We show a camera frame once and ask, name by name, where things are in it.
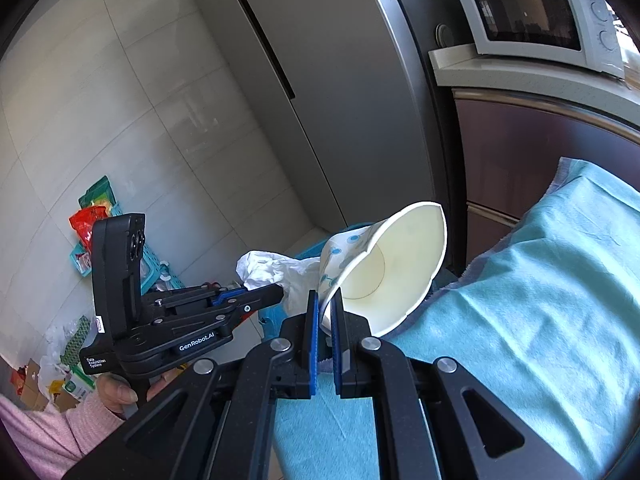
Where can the white tissue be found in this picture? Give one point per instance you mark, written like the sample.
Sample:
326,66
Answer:
265,267

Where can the grey round wall plug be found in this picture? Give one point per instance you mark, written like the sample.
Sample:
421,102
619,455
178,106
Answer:
443,34

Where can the red snack packet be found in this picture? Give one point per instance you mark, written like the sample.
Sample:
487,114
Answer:
85,227

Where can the teal trash bin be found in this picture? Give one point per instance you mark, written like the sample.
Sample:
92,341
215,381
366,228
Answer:
307,251

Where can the person's left hand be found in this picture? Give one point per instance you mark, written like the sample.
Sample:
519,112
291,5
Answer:
117,392

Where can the dark brown base cabinets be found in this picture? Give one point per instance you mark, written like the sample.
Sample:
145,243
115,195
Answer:
525,160

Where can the teal and grey printed tablecloth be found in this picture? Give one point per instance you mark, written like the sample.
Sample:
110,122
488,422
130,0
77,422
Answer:
525,310

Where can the white kitchen countertop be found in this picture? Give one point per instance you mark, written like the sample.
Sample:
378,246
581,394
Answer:
465,62

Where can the blue dotted paper cup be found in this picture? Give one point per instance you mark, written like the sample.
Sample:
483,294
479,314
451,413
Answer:
395,270

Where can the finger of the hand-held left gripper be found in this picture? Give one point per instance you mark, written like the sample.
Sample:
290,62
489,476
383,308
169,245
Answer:
227,297
260,297

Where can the floor pile of packages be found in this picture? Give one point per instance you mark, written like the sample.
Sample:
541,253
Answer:
55,360

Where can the white microwave oven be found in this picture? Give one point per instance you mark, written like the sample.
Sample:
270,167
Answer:
520,15

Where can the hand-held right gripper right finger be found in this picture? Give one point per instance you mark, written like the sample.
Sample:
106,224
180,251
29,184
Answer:
337,347

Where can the teal plastic basket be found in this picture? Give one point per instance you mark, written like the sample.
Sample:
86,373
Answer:
157,272

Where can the green snack packet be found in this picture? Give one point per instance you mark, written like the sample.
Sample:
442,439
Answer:
97,192

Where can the grey refrigerator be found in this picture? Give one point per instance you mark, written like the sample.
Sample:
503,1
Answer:
325,85

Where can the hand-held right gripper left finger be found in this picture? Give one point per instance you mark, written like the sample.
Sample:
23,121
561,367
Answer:
312,342

